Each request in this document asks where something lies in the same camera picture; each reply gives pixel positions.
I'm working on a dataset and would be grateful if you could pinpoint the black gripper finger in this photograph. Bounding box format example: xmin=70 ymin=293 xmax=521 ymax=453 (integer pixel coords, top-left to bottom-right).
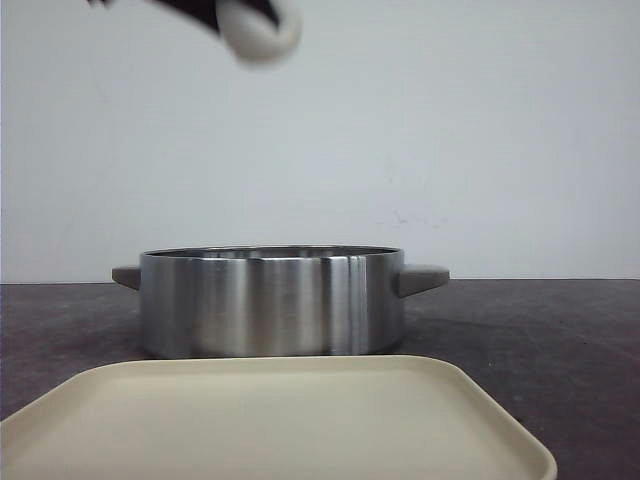
xmin=259 ymin=0 xmax=300 ymax=25
xmin=84 ymin=0 xmax=224 ymax=39

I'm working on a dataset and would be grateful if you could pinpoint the panda bun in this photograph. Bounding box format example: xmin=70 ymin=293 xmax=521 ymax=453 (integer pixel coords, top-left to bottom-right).
xmin=216 ymin=1 xmax=303 ymax=64

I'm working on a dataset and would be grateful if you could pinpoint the stainless steel steamer pot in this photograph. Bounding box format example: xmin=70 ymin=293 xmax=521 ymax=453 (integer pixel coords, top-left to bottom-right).
xmin=112 ymin=245 xmax=450 ymax=359

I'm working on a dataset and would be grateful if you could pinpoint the cream plastic tray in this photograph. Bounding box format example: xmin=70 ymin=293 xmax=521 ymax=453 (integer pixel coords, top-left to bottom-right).
xmin=1 ymin=355 xmax=558 ymax=479

